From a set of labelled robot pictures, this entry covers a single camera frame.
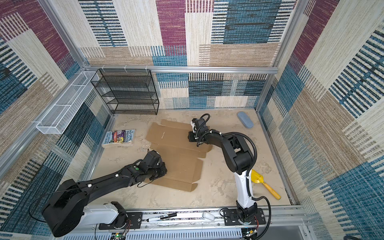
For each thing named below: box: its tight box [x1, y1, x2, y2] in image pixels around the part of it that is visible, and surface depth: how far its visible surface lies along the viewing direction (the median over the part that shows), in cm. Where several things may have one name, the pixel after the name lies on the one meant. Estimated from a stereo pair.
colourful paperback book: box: [101, 129, 136, 148], surface depth 104 cm
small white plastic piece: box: [202, 211, 215, 221], surface depth 74 cm
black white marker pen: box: [147, 212, 177, 222], surface depth 76 cm
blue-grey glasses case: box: [237, 111, 254, 129], surface depth 114 cm
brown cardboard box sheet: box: [145, 119, 213, 192], surface depth 94 cm
